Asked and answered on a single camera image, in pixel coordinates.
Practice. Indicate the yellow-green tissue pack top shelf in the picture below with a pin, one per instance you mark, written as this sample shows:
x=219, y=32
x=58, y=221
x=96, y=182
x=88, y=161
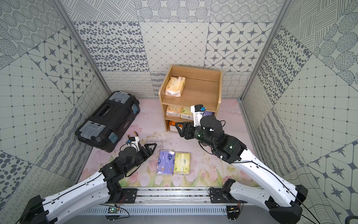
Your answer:
x=182, y=163

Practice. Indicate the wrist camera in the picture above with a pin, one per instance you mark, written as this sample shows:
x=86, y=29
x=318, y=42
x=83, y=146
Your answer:
x=133, y=142
x=198, y=112

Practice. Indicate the black plastic toolbox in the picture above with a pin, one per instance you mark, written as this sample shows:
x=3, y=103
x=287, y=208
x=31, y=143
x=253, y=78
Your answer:
x=108, y=124

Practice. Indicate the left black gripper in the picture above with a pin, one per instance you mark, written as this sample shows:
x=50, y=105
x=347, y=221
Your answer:
x=145, y=152

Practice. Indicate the floral table mat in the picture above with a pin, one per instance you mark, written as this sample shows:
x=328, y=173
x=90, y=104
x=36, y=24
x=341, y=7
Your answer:
x=206, y=170

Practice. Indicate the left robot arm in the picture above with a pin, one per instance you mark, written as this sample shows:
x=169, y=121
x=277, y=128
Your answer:
x=102, y=187

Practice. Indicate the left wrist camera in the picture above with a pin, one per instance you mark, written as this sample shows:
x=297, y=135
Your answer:
x=133, y=142

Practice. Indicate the yellow-green tissue pack middle shelf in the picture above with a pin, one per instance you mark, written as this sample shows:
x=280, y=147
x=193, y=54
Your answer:
x=186, y=113

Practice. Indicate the orange tissue pack shelf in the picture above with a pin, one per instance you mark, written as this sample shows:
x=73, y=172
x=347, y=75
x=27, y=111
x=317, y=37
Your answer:
x=175, y=86
x=174, y=111

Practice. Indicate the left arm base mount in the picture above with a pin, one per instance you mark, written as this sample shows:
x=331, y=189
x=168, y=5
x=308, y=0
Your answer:
x=126, y=195

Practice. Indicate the yellow-green tissue pack shelf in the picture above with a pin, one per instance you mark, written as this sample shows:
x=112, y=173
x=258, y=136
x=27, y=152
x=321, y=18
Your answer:
x=182, y=163
x=186, y=113

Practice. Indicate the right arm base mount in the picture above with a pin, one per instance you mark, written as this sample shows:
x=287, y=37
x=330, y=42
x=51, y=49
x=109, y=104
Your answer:
x=218, y=196

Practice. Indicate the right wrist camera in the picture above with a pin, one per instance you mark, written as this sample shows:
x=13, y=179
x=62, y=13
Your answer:
x=198, y=112

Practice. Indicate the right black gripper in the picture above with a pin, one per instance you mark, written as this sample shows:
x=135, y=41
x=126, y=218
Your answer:
x=188, y=125

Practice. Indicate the orange tissue pack top shelf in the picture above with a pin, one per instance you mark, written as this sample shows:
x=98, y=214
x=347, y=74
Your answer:
x=175, y=86

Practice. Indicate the wooden three-tier shelf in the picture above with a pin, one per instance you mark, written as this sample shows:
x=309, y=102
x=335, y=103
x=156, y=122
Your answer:
x=202, y=86

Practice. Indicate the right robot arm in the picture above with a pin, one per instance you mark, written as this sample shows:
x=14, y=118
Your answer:
x=232, y=151

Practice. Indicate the purple tissue pack middle shelf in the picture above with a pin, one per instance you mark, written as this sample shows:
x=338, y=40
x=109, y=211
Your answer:
x=208, y=113

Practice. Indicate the bright orange pack bottom shelf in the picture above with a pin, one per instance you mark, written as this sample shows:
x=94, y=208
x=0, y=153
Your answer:
x=174, y=126

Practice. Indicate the purple tissue pack shelf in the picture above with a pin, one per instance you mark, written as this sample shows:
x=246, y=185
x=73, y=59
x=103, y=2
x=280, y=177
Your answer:
x=208, y=113
x=165, y=165

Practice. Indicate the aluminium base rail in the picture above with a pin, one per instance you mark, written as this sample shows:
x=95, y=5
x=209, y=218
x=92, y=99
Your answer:
x=173, y=196

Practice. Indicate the purple tissue pack top shelf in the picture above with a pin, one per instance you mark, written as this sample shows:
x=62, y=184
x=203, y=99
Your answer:
x=165, y=165

